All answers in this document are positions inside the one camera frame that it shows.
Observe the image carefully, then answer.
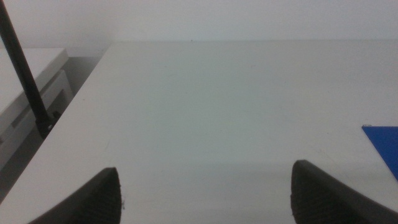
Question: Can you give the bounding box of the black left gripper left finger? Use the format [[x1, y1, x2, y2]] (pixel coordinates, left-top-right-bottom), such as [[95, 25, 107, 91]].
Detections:
[[27, 167, 123, 224]]

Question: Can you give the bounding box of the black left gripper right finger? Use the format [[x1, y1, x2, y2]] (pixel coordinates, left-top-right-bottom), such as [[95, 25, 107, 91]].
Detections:
[[290, 159, 398, 224]]

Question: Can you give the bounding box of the white side cabinet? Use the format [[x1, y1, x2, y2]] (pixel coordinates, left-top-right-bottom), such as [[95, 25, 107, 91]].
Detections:
[[0, 47, 75, 171]]

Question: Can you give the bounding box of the blue rectangular mat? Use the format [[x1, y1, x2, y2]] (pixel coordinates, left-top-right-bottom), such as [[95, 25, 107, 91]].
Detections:
[[361, 125, 398, 182]]

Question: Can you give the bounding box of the black pole with clamp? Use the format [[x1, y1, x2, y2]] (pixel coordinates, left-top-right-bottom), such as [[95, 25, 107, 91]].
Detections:
[[0, 0, 57, 139]]

